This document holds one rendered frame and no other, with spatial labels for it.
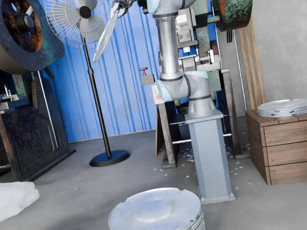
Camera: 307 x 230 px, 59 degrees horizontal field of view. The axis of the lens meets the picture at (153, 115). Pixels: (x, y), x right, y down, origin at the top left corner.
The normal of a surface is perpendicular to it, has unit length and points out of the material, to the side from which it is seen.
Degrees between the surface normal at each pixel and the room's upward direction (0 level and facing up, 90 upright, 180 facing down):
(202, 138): 90
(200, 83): 90
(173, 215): 0
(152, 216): 0
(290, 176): 90
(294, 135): 90
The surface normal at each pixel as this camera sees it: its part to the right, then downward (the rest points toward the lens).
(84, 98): -0.14, 0.18
